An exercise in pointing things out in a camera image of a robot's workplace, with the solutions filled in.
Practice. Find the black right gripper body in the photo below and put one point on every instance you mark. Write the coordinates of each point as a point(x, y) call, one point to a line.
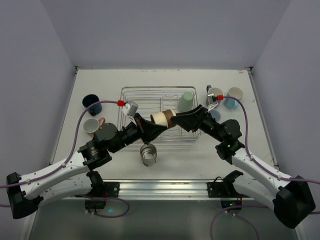
point(202, 116)

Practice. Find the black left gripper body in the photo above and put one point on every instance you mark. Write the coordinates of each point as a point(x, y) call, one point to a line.
point(140, 125)

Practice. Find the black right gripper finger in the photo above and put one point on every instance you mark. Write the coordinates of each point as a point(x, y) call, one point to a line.
point(189, 124)
point(192, 117)

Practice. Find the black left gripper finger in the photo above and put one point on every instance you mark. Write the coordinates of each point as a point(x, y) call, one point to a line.
point(149, 137)
point(143, 125)

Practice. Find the pale blue grey cup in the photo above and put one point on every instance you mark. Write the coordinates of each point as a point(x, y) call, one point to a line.
point(215, 114)

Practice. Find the mint green cup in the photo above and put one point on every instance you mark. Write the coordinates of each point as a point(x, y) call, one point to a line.
point(186, 102)

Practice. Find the cream brown cup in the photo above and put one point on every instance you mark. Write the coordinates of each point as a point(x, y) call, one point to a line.
point(149, 162)
point(148, 152)
point(164, 118)

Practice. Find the dark teal grey mug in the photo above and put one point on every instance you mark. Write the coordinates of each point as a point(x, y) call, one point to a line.
point(215, 90)

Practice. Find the pink dotted mug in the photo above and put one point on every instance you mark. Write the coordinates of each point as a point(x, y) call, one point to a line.
point(92, 125)

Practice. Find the light blue mug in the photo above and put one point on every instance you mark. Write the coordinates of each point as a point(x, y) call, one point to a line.
point(234, 94)

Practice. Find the dark blue mug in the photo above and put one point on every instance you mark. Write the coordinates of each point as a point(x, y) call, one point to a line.
point(89, 100)

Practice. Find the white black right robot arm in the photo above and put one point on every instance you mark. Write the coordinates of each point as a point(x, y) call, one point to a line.
point(290, 198)

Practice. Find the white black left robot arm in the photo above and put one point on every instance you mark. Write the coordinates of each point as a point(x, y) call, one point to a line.
point(25, 191)

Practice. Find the left controller box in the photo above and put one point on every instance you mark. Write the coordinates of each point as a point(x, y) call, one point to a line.
point(94, 204)

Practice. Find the controller box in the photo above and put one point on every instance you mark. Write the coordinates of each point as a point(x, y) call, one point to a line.
point(94, 204)
point(231, 203)

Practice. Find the right controller box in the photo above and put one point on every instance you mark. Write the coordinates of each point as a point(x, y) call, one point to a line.
point(231, 203)

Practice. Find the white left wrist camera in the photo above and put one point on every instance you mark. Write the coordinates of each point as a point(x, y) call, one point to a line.
point(130, 108)

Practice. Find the chrome wire dish rack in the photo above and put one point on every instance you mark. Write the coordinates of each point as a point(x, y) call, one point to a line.
point(154, 99)

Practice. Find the aluminium mounting rail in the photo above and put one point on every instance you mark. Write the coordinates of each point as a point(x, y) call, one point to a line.
point(165, 190)

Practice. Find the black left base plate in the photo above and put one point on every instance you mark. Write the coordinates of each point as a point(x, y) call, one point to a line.
point(111, 189)

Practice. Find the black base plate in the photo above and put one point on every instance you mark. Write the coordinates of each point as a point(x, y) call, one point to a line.
point(222, 188)
point(111, 189)

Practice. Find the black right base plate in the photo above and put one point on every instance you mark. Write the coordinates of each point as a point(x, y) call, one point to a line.
point(222, 188)

